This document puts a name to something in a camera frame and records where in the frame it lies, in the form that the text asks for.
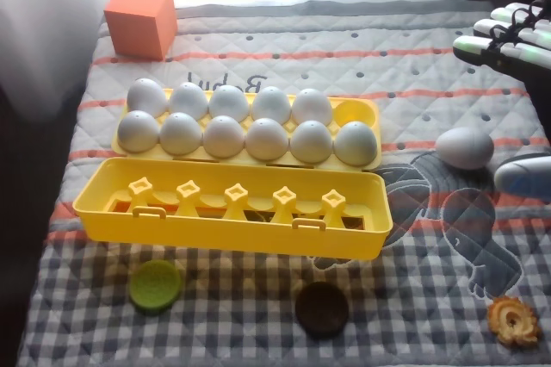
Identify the yellow toy butter cookie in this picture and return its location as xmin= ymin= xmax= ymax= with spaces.
xmin=486 ymin=295 xmax=542 ymax=347

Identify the green round toy cookie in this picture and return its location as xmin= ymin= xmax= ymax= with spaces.
xmin=128 ymin=258 xmax=183 ymax=315

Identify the grey quilt with bear print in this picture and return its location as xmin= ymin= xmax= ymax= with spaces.
xmin=16 ymin=0 xmax=551 ymax=367

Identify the orange cube block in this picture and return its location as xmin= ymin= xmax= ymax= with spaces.
xmin=103 ymin=0 xmax=177 ymax=60

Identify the dark brown round toy cookie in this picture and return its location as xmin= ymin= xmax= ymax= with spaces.
xmin=294 ymin=281 xmax=350 ymax=337

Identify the white toy egg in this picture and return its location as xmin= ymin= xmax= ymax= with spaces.
xmin=116 ymin=109 xmax=161 ymax=153
xmin=245 ymin=117 xmax=289 ymax=161
xmin=202 ymin=115 xmax=246 ymax=159
xmin=251 ymin=85 xmax=292 ymax=123
xmin=435 ymin=126 xmax=495 ymax=170
xmin=158 ymin=111 xmax=203 ymax=157
xmin=290 ymin=119 xmax=335 ymax=165
xmin=292 ymin=88 xmax=333 ymax=126
xmin=333 ymin=120 xmax=379 ymax=166
xmin=167 ymin=81 xmax=208 ymax=119
xmin=207 ymin=84 xmax=251 ymax=122
xmin=127 ymin=77 xmax=169 ymax=118

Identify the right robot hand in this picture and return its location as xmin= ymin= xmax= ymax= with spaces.
xmin=451 ymin=0 xmax=551 ymax=201

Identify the yellow egg carton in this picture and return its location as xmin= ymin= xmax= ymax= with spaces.
xmin=71 ymin=87 xmax=393 ymax=261

